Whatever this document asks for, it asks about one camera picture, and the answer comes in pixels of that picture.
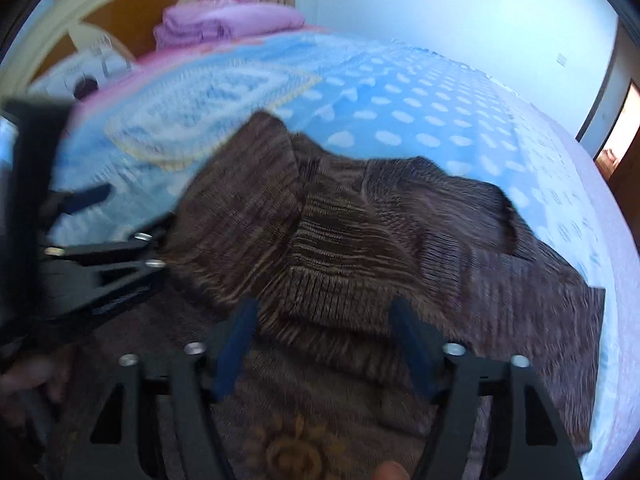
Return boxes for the brown knitted sweater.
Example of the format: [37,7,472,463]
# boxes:
[50,110,606,480]

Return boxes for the person's right hand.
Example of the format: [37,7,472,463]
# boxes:
[375,461,410,480]

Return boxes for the white patterned pillow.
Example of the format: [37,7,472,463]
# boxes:
[30,35,133,103]

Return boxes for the blue polka-dot blanket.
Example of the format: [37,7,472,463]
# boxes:
[30,27,601,286]

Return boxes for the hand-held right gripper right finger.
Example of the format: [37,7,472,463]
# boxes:
[387,296,586,480]

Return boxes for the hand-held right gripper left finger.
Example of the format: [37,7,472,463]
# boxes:
[55,297,262,480]

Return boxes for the dark door frame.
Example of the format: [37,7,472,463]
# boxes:
[575,22,640,181]

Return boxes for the person's left hand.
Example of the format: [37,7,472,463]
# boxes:
[0,350,68,411]

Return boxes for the cream wooden headboard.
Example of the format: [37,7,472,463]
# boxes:
[0,0,251,98]

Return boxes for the white blue-patterned bedsheet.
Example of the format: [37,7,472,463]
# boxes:
[400,37,628,471]

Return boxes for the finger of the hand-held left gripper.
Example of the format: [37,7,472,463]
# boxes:
[47,182,113,218]
[40,227,173,331]

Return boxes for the lavender dotted bedsheet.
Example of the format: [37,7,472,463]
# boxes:
[480,67,640,461]

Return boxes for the pink pillow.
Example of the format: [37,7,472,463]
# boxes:
[152,0,306,51]

